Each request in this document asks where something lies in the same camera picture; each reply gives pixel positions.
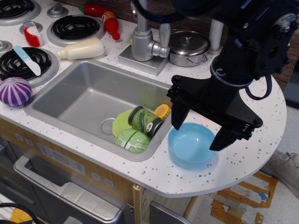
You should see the grey stove knob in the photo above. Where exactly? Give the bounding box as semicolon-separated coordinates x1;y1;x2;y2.
47;3;69;18

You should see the green toy peas can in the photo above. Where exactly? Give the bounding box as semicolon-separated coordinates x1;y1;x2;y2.
128;106;164;138

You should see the black stove burner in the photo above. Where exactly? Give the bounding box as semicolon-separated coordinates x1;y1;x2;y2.
52;15;100;40
0;47;52;81

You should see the blue handled toy knife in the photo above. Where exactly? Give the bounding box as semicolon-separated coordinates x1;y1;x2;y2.
13;46;41;76

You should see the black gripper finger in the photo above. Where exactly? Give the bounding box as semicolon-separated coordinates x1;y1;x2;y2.
209;127;242;151
171;101;190;130

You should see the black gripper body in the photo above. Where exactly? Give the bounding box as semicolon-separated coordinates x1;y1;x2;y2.
167;75;263;140

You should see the black middle stove burner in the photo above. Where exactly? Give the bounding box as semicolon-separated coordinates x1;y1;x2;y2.
52;15;100;40

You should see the silver toy faucet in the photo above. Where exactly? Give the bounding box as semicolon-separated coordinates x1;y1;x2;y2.
118;2;171;76

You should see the red white toy slice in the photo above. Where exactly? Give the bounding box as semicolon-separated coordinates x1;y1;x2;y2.
24;26;43;48

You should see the silver post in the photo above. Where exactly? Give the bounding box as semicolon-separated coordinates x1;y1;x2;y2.
208;19;224;55

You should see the grey toy sink basin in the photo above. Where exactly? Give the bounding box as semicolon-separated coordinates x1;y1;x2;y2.
24;59;171;161

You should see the red toy ketchup bottle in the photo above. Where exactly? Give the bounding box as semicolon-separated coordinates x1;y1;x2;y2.
101;11;120;41

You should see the green toy lettuce leaf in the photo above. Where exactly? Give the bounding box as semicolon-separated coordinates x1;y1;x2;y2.
112;109;132;137

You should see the grey oven door handle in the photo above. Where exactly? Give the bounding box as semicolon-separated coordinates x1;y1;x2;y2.
14;156;125;224

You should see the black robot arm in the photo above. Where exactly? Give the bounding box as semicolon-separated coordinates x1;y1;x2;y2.
133;0;299;151

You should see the black front stove burner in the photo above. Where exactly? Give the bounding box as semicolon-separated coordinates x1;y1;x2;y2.
0;47;52;81

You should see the purple striped toy onion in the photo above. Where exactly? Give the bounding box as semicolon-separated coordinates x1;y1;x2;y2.
0;77;32;106

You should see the red toy chili pepper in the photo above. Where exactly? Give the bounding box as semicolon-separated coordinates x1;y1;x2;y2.
79;3;112;17

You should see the black cable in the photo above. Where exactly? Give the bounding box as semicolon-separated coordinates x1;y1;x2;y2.
245;75;273;101

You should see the light blue plastic bowl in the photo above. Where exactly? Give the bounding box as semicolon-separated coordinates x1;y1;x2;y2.
168;123;216;169

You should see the yellow toy corn cob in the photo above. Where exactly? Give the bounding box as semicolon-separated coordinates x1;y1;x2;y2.
154;104;171;120

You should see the steel pot with lid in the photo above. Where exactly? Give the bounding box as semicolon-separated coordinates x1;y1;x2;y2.
168;31;210;67

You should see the cream toy mayonnaise bottle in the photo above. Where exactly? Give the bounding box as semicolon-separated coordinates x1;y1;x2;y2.
57;37;105;60

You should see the white shoe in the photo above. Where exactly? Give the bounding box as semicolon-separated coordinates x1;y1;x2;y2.
261;151;299;198

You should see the green toy cabbage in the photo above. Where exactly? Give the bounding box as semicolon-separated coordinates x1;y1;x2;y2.
114;129;151;153

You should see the black back left burner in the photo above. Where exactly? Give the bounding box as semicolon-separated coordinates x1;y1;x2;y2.
0;0;35;19

